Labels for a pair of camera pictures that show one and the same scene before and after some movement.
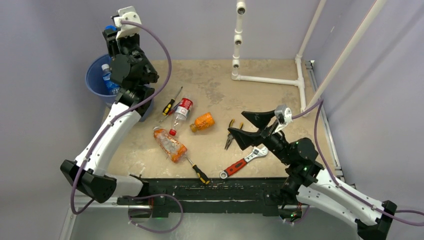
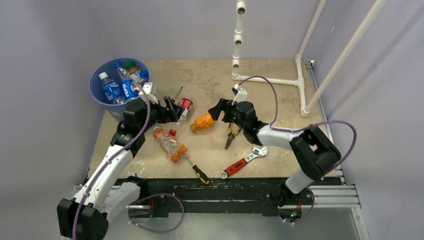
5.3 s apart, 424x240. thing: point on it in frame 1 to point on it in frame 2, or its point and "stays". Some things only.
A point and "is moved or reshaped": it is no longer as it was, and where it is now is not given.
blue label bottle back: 112,87 is moved or reshaped
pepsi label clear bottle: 110,28 is moved or reshaped
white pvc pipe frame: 328,79 stays
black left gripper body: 128,46 to 157,115
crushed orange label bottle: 172,148 stays
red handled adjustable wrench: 256,152 stays
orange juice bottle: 202,122 stays
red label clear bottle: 181,113 stays
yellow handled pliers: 230,136 stays
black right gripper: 260,120 to 215,111
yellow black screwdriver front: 200,174 stays
